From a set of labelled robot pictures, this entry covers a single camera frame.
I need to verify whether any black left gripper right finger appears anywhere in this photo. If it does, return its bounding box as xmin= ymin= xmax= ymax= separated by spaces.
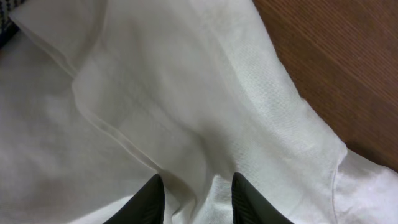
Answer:
xmin=231 ymin=172 xmax=292 ymax=224

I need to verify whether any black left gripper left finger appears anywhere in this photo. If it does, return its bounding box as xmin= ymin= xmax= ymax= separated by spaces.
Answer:
xmin=104 ymin=174 xmax=165 ymax=224

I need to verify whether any white t-shirt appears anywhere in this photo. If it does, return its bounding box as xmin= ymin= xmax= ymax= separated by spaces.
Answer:
xmin=1 ymin=0 xmax=397 ymax=223

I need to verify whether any folded black garment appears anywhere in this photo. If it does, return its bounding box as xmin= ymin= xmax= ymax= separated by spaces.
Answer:
xmin=0 ymin=0 xmax=25 ymax=48

